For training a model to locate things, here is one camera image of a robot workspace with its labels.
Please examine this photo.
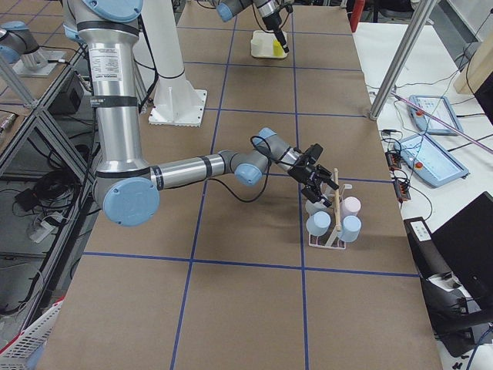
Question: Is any cream white plastic cup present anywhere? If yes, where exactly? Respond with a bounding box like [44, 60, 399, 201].
[250, 38, 263, 58]

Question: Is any white wire cup rack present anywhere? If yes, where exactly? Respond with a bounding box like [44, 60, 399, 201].
[305, 183, 353, 250]

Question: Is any pink plastic cup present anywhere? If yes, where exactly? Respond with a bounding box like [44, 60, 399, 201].
[340, 197, 361, 218]

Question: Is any white perforated basket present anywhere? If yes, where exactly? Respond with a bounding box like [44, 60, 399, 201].
[1, 298, 65, 370]

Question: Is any light blue plastic cup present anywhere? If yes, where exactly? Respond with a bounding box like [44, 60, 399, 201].
[306, 211, 331, 237]

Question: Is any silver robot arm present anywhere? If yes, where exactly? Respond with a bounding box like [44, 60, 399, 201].
[216, 0, 293, 53]
[62, 1, 338, 227]

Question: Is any cream plastic tray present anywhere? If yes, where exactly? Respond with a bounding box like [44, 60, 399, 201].
[250, 30, 287, 59]

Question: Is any aluminium frame post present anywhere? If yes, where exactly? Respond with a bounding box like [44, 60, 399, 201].
[368, 0, 437, 121]

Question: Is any red cylinder tube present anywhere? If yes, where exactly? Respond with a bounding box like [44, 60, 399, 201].
[350, 0, 366, 33]

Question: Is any grey plastic cup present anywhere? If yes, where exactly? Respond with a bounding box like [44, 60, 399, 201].
[305, 197, 330, 215]

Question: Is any yellow plastic cup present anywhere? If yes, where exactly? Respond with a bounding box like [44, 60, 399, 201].
[272, 39, 286, 59]

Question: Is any near teach pendant tablet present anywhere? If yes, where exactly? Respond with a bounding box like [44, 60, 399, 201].
[394, 133, 469, 188]

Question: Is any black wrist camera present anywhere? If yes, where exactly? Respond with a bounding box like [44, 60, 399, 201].
[304, 143, 324, 164]

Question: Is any teach pendant tablet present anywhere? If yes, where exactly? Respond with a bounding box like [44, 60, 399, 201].
[394, 133, 469, 188]
[408, 95, 464, 136]

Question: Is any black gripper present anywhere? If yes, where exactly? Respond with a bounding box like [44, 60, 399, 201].
[287, 152, 339, 203]
[260, 3, 290, 53]

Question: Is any far teach pendant tablet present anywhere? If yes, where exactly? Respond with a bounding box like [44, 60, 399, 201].
[408, 95, 464, 136]

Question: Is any light blue cup on rack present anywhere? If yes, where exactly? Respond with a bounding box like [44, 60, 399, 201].
[339, 215, 362, 243]

